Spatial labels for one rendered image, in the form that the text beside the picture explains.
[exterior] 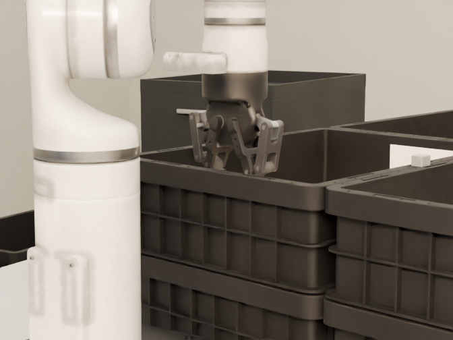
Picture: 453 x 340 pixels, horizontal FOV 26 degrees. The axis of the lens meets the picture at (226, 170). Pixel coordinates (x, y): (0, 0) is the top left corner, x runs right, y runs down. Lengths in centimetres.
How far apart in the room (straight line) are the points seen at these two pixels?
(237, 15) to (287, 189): 22
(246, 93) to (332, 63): 379
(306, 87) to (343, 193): 192
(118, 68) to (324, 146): 64
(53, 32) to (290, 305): 37
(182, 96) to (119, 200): 200
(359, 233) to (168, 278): 27
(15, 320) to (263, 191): 46
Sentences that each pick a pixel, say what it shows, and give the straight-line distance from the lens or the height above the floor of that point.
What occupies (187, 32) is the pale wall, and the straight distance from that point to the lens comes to 531.
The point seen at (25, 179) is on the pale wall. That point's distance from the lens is 499.
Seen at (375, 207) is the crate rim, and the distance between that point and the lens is 91.
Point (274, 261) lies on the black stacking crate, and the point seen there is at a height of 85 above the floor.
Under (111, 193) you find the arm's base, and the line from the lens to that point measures 83.
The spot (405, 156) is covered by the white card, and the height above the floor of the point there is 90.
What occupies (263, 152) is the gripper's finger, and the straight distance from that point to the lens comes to 108.
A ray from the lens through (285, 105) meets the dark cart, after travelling 273.
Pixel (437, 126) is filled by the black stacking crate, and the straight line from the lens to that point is 167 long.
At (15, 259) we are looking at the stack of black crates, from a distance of 213.
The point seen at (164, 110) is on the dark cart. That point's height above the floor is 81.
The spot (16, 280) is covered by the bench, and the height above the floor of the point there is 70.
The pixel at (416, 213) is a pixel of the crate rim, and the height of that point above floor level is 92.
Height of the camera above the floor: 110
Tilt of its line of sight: 9 degrees down
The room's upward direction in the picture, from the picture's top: straight up
